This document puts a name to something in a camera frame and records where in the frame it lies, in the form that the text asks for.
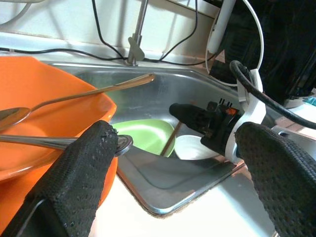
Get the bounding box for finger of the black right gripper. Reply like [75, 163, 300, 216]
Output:
[169, 103, 213, 135]

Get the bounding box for black wall cable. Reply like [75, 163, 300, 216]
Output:
[159, 0, 199, 61]
[92, 0, 125, 61]

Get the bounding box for black appliance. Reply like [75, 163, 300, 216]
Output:
[209, 0, 316, 107]

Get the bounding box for orange plastic bowl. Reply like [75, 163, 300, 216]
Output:
[0, 56, 118, 182]

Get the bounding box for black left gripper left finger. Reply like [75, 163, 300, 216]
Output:
[27, 120, 119, 237]

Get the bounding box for green plastic plate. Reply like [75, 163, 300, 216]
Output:
[112, 119, 176, 158]

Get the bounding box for white bowl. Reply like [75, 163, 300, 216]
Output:
[174, 134, 219, 161]

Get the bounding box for stainless steel sink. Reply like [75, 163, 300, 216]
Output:
[39, 60, 247, 218]

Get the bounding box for metal spoon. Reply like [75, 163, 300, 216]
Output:
[0, 73, 156, 131]
[0, 134, 134, 158]

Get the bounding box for black counter cable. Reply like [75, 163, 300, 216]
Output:
[0, 47, 126, 61]

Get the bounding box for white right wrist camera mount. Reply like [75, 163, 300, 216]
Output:
[223, 69, 268, 164]

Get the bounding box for white hose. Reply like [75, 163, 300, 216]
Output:
[204, 0, 265, 87]

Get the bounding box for metal faucet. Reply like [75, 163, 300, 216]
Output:
[123, 0, 149, 67]

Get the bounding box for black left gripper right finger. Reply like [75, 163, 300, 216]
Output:
[234, 122, 316, 237]

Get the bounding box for brown wooden chopstick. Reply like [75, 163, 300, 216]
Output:
[161, 122, 183, 157]

